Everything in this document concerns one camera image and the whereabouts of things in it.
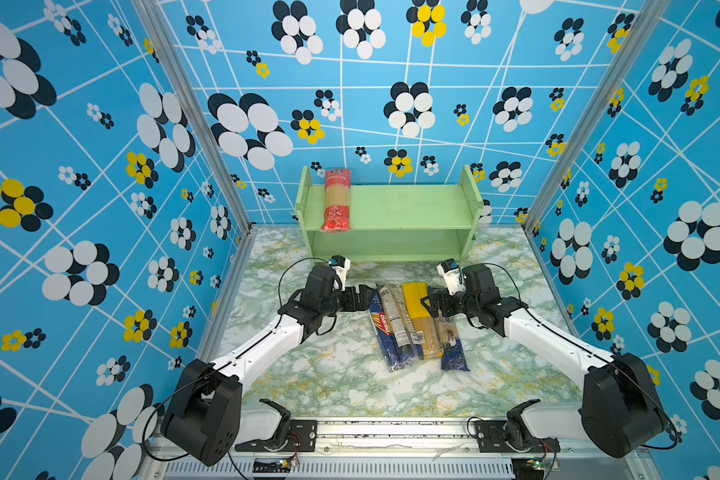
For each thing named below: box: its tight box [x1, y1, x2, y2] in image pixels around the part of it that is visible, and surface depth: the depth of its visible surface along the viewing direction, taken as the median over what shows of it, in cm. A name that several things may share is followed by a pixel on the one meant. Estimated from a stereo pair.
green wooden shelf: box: [295, 164, 484, 263], surface depth 89 cm
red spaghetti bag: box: [320, 168, 351, 233], surface depth 89 cm
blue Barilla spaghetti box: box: [369, 290, 414, 372], surface depth 88 cm
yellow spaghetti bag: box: [402, 282, 440, 359], surface depth 92 cm
